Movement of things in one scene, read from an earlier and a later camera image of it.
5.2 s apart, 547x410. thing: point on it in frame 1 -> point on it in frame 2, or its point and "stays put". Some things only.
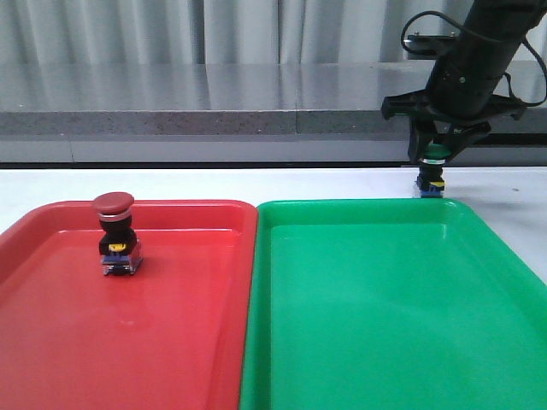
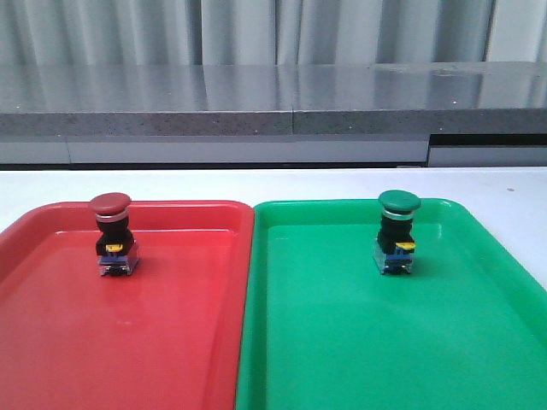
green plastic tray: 388,304 stays put
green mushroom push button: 429,180 -> 394,250
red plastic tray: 173,335 stays put
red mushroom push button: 120,251 stays put
